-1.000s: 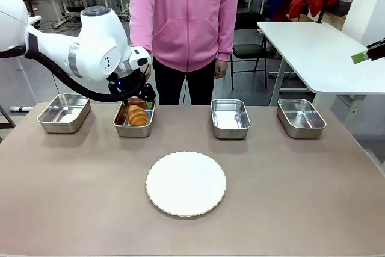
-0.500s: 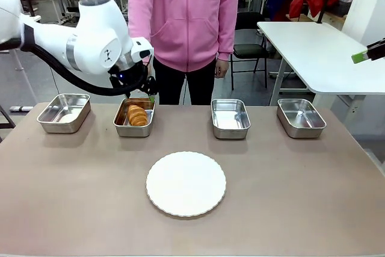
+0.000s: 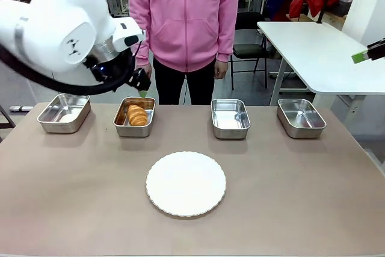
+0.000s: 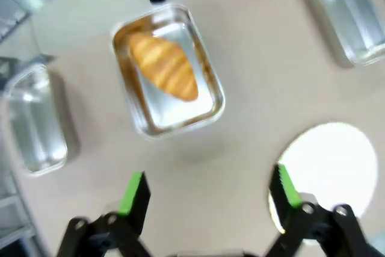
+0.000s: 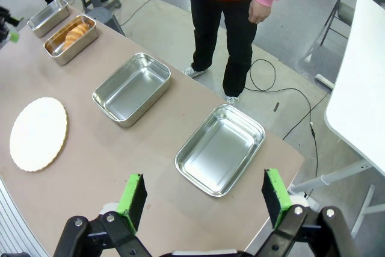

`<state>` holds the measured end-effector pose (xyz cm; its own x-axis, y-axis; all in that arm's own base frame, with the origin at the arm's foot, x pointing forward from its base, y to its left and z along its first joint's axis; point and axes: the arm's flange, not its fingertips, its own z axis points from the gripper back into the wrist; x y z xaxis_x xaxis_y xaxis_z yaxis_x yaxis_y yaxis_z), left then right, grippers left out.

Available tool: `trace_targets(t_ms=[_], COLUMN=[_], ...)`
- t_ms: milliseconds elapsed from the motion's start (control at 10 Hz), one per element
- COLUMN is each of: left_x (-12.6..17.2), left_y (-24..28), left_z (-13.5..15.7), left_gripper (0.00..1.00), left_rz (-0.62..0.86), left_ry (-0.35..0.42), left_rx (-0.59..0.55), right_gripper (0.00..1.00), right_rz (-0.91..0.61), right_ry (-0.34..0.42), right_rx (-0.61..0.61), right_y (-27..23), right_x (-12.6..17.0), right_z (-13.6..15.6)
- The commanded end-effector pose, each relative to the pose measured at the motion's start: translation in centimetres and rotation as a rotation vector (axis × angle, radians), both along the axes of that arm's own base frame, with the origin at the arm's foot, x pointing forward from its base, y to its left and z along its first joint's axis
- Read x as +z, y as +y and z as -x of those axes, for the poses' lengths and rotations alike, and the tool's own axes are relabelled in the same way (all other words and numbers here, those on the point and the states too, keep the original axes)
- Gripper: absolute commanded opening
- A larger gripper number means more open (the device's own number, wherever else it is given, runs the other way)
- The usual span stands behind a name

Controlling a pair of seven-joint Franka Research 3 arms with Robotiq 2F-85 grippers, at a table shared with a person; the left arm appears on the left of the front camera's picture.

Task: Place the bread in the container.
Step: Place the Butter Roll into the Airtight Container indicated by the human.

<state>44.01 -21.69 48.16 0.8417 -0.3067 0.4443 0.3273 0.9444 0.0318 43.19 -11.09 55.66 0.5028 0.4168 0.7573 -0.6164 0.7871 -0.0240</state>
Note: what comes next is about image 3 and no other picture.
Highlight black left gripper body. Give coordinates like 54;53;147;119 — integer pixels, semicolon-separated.
126;68;152;91

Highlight golden croissant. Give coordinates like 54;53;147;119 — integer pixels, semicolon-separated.
126;104;149;127

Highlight steel rectangular container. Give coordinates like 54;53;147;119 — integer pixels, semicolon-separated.
36;93;92;134
210;98;251;140
112;96;156;138
276;98;327;140

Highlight person's left hand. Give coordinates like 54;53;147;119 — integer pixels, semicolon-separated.
213;60;227;80

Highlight black trousers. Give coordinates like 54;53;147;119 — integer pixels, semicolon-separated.
152;57;216;106

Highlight large white side table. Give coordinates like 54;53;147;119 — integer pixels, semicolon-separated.
257;21;385;96

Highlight pink zip hoodie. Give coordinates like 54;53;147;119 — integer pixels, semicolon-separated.
126;0;242;73

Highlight white scalloped plate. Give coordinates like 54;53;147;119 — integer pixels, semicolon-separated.
146;151;227;218

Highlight black chair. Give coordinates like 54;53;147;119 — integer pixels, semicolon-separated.
230;11;271;90

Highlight black sleeved arm cable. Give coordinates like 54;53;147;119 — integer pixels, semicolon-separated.
0;45;137;96

